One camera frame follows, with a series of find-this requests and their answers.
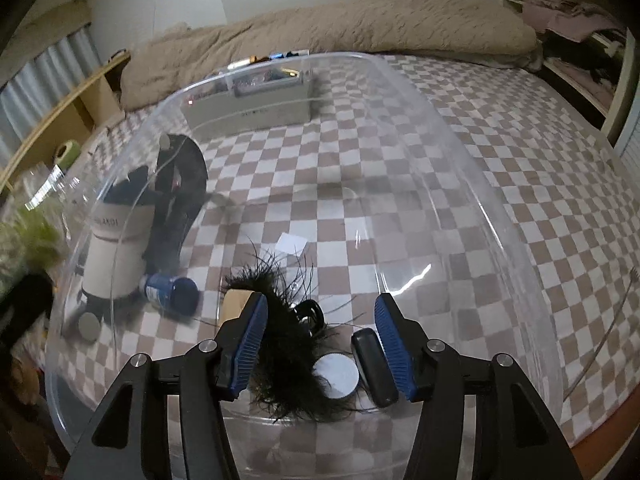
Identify green roll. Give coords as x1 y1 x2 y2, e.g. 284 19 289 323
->
54 141 81 166

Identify pile of assorted cosmetics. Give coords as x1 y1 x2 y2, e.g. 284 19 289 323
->
227 50 311 91

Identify blue bottle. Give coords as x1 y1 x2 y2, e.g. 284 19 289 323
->
137 272 201 318

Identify green packet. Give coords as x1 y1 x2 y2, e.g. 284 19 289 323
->
0 205 66 281

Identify white paper label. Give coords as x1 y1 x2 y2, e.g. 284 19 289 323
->
277 232 308 258

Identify wooden bedside shelf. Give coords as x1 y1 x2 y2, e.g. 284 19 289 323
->
0 50 132 191

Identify black case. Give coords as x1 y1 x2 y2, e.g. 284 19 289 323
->
351 328 401 408

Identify black bag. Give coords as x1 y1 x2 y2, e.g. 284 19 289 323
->
112 132 210 271

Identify wooden closet shelf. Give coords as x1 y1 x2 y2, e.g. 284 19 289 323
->
502 0 640 136

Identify white round jar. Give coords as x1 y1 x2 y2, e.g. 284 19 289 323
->
77 312 103 343

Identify clear plastic container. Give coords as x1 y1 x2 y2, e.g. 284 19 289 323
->
45 50 563 480

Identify black feather piece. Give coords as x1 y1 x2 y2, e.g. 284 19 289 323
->
220 245 371 423

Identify wooden block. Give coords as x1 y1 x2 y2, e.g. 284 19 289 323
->
222 287 256 326

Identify white storage box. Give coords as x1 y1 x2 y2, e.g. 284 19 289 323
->
185 67 316 136

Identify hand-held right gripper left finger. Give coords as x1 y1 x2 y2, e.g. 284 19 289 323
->
65 292 269 480

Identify black clip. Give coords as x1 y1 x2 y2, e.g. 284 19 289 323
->
295 299 326 336

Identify white round disc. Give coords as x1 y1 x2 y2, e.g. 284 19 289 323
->
314 352 361 401

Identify dark clothes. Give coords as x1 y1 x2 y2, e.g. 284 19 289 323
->
542 32 626 86

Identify pink clothes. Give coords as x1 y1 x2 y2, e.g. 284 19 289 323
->
520 0 626 43

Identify beige fluffy blanket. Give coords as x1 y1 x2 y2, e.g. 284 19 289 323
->
120 0 543 111

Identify grey curtain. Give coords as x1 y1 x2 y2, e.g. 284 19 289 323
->
0 25 103 161

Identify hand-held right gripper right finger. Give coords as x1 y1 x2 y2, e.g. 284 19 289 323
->
374 292 583 480

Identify white louvered door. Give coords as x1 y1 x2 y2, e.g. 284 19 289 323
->
612 105 640 186

